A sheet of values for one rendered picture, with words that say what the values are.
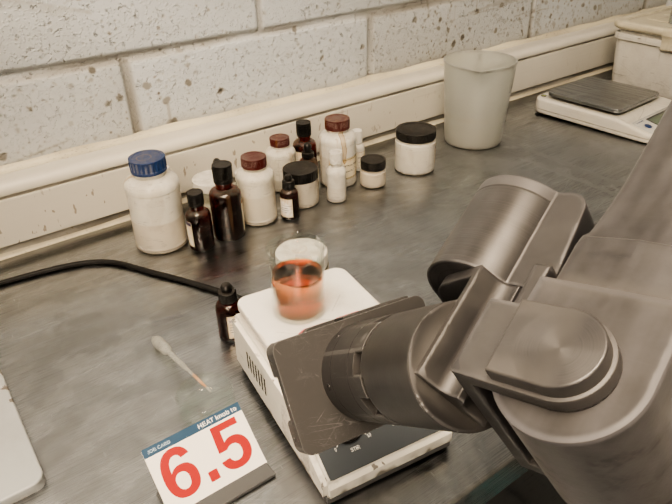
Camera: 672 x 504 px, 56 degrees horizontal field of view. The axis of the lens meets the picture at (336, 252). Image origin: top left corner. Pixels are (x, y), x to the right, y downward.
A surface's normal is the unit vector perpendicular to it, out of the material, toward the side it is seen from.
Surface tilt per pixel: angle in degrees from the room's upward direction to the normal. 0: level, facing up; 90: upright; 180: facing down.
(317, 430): 51
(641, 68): 93
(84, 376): 0
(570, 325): 31
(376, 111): 90
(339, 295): 0
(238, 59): 90
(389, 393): 92
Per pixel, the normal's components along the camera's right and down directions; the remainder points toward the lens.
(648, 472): 0.28, 0.50
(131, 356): -0.02, -0.85
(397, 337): -0.84, -0.50
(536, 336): -0.50, -0.64
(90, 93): 0.59, 0.41
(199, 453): 0.37, -0.39
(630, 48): -0.81, 0.37
